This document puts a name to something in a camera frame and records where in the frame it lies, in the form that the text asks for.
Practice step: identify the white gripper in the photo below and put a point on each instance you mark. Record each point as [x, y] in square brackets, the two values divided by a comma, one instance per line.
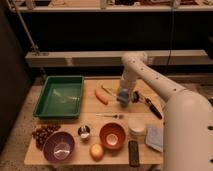
[127, 85]

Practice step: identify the blue sponge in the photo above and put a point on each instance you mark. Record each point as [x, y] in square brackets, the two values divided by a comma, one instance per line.
[123, 97]

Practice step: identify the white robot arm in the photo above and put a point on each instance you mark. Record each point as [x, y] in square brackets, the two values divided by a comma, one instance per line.
[188, 116]

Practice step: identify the small metal cup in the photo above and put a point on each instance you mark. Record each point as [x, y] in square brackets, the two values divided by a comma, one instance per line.
[84, 132]

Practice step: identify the orange carrot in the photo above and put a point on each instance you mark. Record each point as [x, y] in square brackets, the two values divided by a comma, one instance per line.
[101, 98]

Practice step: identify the metal fork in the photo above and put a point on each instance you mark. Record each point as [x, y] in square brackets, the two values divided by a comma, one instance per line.
[112, 116]

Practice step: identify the orange bowl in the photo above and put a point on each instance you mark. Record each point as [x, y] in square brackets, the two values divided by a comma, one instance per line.
[112, 136]

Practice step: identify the blue folded cloth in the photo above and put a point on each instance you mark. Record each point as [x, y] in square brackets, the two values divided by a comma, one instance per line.
[154, 137]

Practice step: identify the black remote control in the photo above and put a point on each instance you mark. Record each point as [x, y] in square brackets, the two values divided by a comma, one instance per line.
[133, 153]

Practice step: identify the green plastic tray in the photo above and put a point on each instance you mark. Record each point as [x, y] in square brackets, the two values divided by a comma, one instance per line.
[60, 97]

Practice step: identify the yellow apple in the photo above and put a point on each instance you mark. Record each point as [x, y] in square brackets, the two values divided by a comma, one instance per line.
[96, 152]

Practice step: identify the purple bowl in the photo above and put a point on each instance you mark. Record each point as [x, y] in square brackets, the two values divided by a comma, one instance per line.
[58, 147]

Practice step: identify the bunch of red grapes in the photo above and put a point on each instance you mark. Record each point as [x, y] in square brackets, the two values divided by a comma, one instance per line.
[43, 133]

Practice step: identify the green handled brush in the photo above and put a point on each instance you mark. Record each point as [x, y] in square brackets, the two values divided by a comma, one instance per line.
[109, 91]

